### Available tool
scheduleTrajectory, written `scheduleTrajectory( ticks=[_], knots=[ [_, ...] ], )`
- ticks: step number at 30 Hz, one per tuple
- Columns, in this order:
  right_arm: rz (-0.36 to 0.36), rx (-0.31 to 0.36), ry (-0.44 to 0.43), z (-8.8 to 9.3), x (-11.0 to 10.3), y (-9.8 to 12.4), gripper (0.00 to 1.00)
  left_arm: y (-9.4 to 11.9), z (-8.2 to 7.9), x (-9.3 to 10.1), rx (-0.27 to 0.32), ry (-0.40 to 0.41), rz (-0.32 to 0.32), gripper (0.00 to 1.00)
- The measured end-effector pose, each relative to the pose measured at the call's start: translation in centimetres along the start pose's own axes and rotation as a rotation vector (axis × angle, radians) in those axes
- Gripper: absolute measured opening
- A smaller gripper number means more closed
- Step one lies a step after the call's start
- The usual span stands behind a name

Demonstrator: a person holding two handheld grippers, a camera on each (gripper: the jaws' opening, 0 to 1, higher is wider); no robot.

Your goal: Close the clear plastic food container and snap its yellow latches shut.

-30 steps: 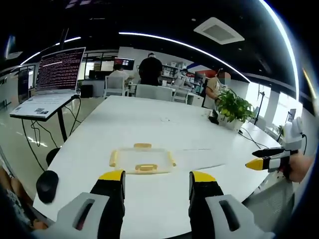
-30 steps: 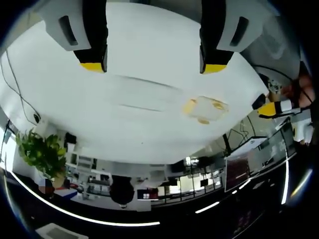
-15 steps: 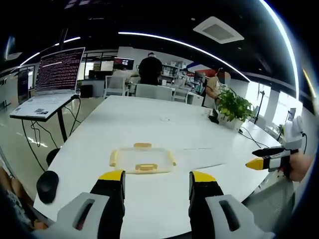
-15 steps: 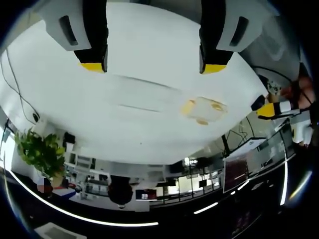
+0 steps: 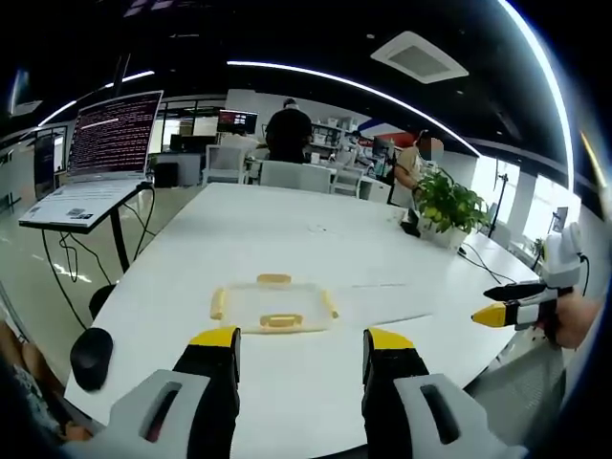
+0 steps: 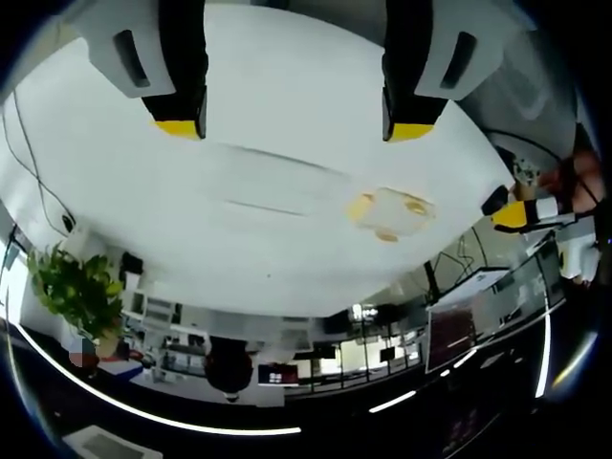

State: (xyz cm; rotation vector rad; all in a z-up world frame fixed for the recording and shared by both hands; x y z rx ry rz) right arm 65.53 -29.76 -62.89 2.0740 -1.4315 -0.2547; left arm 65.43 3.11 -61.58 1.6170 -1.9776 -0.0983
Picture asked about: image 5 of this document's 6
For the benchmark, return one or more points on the black computer mouse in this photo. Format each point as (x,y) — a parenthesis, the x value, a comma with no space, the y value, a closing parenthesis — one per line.
(91,358)

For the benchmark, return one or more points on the person's patterned clothing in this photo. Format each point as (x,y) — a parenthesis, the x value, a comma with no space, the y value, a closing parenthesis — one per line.
(24,387)

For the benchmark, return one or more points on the black tripod stand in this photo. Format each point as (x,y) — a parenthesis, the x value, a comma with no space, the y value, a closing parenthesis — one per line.
(499,201)

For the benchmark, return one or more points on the open silver laptop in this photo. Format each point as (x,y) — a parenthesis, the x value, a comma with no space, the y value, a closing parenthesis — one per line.
(112,143)

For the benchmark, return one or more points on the potted green plant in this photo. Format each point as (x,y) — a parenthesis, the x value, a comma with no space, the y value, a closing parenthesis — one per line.
(447,205)

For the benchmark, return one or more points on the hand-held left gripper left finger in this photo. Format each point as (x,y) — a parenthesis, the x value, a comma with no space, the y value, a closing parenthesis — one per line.
(210,382)

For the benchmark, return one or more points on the long ceiling light strip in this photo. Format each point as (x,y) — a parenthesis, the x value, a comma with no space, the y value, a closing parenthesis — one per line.
(363,91)

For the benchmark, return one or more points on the black laptop stand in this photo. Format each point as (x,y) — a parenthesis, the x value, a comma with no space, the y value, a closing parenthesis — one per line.
(122,239)

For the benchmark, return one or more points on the ceiling air conditioner vent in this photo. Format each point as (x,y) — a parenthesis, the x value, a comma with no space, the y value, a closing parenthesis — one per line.
(418,56)

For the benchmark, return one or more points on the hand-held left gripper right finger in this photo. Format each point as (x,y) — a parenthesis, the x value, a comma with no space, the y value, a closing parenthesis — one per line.
(392,382)

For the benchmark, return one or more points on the dark standing screen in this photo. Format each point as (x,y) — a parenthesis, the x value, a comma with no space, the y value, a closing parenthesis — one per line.
(48,162)

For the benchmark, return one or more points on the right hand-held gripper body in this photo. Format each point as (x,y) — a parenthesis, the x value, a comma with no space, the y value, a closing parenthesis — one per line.
(561,260)

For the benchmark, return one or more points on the white office chair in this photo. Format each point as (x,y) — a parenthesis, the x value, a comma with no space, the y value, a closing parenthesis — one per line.
(294,177)
(348,181)
(224,165)

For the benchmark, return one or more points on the person's right hand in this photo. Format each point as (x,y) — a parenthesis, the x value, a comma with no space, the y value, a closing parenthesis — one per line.
(576,320)

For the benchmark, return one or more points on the computer monitor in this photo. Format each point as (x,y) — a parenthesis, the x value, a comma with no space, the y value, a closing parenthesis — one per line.
(237,122)

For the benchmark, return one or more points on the clear plastic box yellow buckles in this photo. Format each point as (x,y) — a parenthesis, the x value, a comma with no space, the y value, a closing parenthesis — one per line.
(275,303)

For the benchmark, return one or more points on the small black device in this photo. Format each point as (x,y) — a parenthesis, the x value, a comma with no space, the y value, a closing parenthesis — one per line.
(411,225)

